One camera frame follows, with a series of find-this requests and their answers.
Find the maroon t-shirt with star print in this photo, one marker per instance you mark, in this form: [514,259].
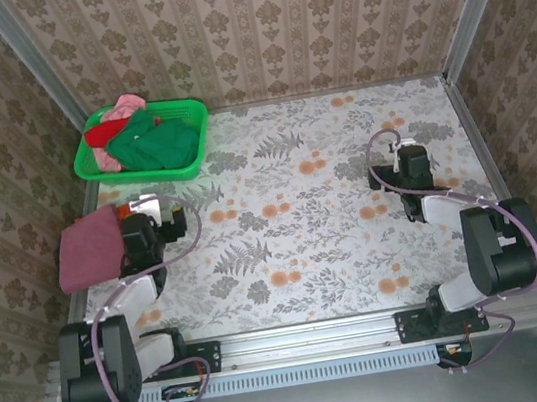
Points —
[88,248]

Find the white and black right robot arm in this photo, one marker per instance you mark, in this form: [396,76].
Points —
[444,207]

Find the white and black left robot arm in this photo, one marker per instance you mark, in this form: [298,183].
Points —
[136,294]

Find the green plastic basket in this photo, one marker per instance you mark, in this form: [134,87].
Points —
[153,176]

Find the green t-shirt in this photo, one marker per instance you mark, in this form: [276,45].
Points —
[164,146]

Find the red t-shirt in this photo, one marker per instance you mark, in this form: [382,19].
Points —
[102,133]

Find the pink t-shirt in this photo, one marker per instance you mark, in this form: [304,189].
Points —
[129,100]

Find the floral table covering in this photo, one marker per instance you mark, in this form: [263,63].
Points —
[284,305]

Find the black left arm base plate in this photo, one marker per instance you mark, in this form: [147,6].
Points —
[211,356]

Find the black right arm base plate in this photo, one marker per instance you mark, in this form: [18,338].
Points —
[408,326]

